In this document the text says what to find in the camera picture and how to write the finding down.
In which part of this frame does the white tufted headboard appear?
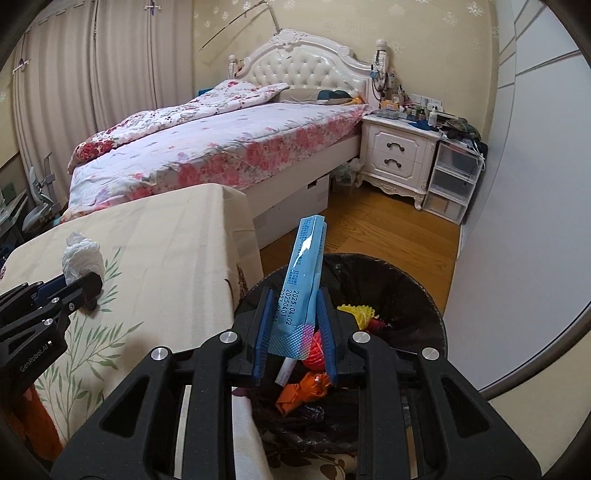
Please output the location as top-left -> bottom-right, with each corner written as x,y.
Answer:
227,28 -> 387,105

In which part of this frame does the beige curtain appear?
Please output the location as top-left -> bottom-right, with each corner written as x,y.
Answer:
11,0 -> 198,163

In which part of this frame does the grey desk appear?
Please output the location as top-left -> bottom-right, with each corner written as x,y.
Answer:
0,188 -> 29,232

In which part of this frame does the white plastic bag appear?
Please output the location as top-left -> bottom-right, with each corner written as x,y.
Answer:
62,230 -> 106,283

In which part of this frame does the clutter of small bottles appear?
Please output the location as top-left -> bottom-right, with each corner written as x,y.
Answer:
369,85 -> 484,140

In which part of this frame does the orange paper wrapper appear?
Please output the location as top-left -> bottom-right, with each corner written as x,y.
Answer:
276,371 -> 331,416

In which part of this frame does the white nightstand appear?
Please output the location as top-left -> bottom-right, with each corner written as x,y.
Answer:
359,113 -> 442,212

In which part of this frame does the yellow mesh ball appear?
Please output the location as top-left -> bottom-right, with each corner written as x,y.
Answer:
337,303 -> 375,331

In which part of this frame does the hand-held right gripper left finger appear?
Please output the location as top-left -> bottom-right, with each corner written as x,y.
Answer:
52,287 -> 278,480

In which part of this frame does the bed with floral sheet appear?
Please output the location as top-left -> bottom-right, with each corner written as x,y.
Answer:
61,98 -> 373,251

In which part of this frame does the grey office chair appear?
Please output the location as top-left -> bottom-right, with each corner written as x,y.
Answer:
25,154 -> 64,228

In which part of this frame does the bin with black liner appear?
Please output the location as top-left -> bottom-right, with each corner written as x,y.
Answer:
231,252 -> 449,480

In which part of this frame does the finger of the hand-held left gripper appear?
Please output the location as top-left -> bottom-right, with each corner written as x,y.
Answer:
0,271 -> 103,345
0,275 -> 66,325

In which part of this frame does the white tube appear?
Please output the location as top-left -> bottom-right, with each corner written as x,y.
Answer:
274,357 -> 297,388

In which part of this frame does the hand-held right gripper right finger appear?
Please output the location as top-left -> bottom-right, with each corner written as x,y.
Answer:
316,288 -> 542,480

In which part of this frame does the beige pillow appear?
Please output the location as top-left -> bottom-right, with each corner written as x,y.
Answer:
276,86 -> 334,104

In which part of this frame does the white wardrobe door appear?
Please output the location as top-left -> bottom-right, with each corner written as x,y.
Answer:
445,0 -> 591,408

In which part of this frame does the clear plastic drawer unit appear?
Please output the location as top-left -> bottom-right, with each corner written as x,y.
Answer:
422,137 -> 484,226

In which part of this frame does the floral quilt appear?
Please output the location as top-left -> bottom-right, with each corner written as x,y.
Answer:
68,79 -> 291,174

